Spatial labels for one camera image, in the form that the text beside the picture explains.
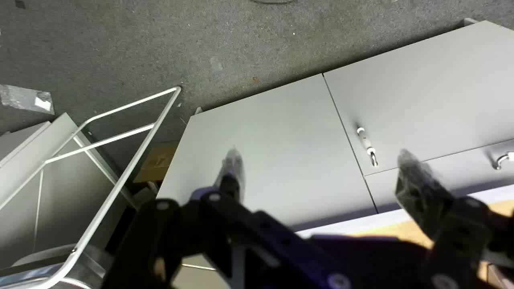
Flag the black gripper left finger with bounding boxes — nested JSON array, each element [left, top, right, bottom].
[[101, 148, 343, 289]]

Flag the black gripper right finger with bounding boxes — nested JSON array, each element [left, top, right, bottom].
[[393, 148, 514, 289]]

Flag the grey desk base cabinet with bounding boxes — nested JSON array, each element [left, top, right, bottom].
[[157, 19, 514, 231]]

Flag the grey flat board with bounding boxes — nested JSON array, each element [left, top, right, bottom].
[[0, 111, 122, 270]]

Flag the crumpled silver plastic sheet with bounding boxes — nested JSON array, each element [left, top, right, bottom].
[[0, 83, 56, 116]]

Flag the silver cabinet drawer handle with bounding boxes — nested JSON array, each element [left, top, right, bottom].
[[489, 151, 514, 172]]

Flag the silver cabinet door handle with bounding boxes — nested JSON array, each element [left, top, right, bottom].
[[353, 125, 380, 167]]

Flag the white metal tube frame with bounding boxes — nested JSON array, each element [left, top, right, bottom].
[[0, 85, 183, 289]]

